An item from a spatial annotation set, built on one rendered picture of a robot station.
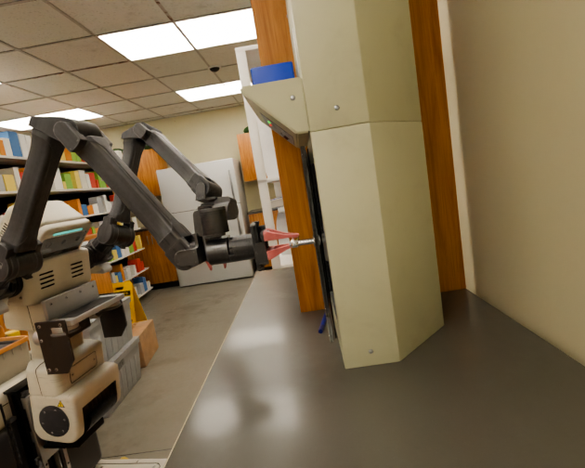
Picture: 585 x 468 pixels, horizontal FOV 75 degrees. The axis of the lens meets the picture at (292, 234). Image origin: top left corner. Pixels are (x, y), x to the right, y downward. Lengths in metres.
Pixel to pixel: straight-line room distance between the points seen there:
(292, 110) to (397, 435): 0.56
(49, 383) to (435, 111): 1.37
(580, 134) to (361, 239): 0.39
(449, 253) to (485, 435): 0.64
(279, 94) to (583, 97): 0.49
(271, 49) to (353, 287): 0.69
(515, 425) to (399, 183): 0.45
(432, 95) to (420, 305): 0.59
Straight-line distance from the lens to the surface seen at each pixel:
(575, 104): 0.80
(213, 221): 0.83
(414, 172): 0.86
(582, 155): 0.80
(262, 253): 0.82
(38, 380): 1.45
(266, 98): 0.74
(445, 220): 1.17
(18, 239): 1.14
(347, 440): 0.64
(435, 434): 0.65
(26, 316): 1.43
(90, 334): 2.79
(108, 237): 1.47
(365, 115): 0.74
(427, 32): 1.21
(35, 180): 1.08
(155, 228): 0.90
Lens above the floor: 1.33
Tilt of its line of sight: 8 degrees down
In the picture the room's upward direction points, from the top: 9 degrees counter-clockwise
